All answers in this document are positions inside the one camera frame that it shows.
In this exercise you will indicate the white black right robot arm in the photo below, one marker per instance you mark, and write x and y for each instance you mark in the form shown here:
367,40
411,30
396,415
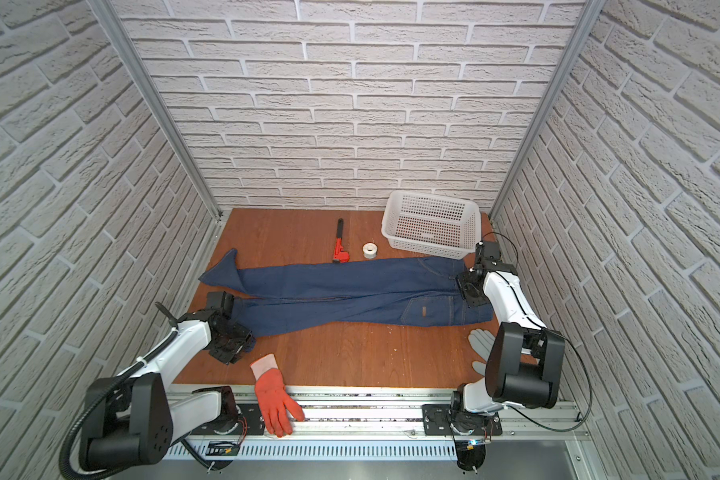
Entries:
524,364

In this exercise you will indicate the white tape roll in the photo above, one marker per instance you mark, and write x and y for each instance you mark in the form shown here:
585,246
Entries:
370,250

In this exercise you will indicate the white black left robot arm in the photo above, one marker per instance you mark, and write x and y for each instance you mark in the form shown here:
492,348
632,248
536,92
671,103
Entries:
128,420

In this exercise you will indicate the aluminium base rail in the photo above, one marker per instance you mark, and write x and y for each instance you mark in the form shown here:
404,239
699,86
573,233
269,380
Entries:
381,424

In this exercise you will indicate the blue denim trousers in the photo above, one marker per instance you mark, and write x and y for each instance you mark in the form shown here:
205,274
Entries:
418,292

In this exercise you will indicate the grey work glove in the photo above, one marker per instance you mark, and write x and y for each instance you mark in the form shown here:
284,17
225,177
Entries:
481,342

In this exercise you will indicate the white plastic perforated basket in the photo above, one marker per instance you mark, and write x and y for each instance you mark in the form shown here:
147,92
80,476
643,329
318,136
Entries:
431,224

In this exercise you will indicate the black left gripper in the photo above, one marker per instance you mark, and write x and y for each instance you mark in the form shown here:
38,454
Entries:
235,354

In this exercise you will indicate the red work glove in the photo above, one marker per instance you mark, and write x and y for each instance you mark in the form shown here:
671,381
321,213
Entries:
277,407

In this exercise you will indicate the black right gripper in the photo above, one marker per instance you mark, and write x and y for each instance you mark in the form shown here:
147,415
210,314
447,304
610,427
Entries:
473,302

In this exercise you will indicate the red black pipe wrench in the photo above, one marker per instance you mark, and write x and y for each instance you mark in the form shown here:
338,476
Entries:
340,255

